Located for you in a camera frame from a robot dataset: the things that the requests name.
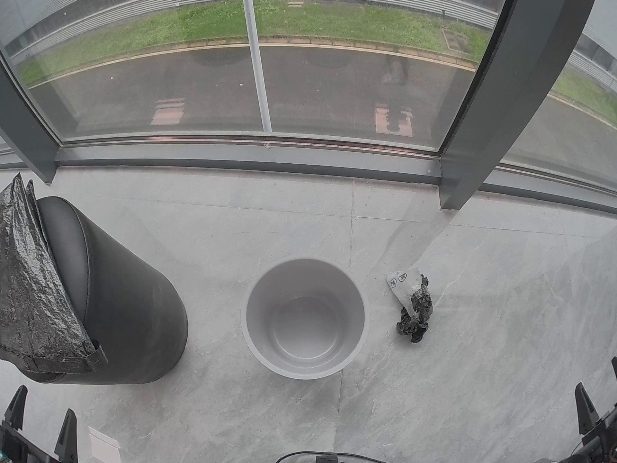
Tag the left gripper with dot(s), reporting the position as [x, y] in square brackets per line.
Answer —
[19, 446]

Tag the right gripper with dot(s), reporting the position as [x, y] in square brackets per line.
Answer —
[602, 439]

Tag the black plastic bag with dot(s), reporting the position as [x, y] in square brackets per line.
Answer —
[33, 297]

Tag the black plastic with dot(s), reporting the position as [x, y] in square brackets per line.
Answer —
[417, 316]

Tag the white trash bin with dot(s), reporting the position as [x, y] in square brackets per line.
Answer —
[303, 316]

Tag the dark grey round chair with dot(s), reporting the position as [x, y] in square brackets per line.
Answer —
[130, 316]

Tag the window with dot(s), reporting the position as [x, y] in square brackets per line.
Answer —
[144, 89]

